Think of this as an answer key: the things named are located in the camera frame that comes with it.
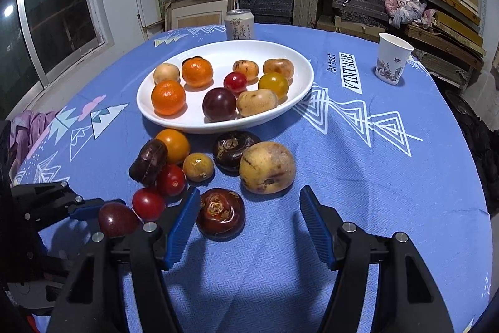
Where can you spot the pink cloth bundle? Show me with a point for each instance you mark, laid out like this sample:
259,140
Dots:
407,7

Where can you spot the white framed window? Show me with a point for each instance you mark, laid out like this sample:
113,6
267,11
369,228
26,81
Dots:
58,5

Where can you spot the tan upright folder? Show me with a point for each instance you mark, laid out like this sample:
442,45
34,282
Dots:
307,1

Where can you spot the stack of yellow flat boxes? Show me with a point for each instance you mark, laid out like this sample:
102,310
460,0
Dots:
448,5

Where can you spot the pale yellow round fruit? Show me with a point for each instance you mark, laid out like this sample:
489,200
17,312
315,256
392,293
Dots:
166,73

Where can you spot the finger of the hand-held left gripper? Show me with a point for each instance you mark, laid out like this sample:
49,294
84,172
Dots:
87,212

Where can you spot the blue patterned tablecloth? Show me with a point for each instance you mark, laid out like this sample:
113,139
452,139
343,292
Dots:
370,181

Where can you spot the large yellow passion fruit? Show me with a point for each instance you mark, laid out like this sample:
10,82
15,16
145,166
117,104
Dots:
267,167

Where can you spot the stack of dark brown boxes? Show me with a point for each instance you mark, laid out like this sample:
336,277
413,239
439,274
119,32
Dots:
358,5

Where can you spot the white drink can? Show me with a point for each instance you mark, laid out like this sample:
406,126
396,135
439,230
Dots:
239,26

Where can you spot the small yellow-orange tomato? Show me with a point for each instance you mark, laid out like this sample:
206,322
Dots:
198,166

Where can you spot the black bag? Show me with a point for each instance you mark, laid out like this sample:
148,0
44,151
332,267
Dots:
471,138

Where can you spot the white oval plate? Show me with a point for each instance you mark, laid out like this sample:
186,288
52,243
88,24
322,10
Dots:
187,122

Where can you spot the orange mandarin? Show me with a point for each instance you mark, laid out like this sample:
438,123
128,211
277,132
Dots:
197,72
168,97

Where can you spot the orange-yellow tomato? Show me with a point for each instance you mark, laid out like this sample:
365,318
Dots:
174,145

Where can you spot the tan yellow passion fruit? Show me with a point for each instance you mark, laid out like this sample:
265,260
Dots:
257,102

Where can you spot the red tomato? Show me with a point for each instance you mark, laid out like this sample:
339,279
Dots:
170,179
148,203
235,81

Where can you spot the spotted orange-yellow passion fruit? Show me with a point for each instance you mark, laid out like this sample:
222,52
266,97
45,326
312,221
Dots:
278,67

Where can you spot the striped orange tomato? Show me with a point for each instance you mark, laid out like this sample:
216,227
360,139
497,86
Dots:
245,69

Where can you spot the purple cloth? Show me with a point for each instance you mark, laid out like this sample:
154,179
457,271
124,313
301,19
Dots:
31,126

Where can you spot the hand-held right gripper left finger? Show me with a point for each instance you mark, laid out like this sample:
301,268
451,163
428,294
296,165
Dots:
183,223

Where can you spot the white floral paper cup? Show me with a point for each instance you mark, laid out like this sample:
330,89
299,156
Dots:
391,62

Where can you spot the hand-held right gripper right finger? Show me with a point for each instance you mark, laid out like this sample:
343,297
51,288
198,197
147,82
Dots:
317,223

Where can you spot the cardboard box with frame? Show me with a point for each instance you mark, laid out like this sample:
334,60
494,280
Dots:
199,15

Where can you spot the amber yellow tomato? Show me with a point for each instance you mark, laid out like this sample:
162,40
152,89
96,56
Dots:
273,85

